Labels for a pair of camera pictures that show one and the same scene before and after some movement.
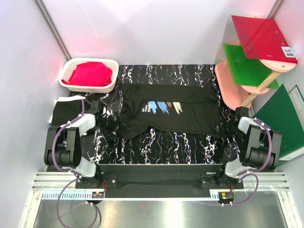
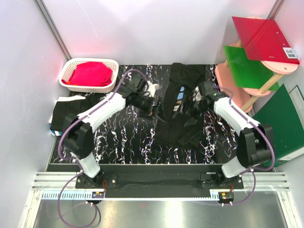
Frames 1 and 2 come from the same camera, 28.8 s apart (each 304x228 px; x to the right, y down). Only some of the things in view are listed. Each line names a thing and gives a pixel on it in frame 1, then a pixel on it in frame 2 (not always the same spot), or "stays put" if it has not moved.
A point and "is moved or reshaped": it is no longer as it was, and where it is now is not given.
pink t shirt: [90, 74] stays put
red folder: [262, 38] stays put
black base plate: [159, 185] stays put
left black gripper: [115, 124] -> [148, 110]
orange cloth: [68, 82] stays put
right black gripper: [219, 129] -> [193, 120]
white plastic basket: [71, 64] stays put
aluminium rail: [58, 181] stays put
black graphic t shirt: [184, 108] is moved or reshaped
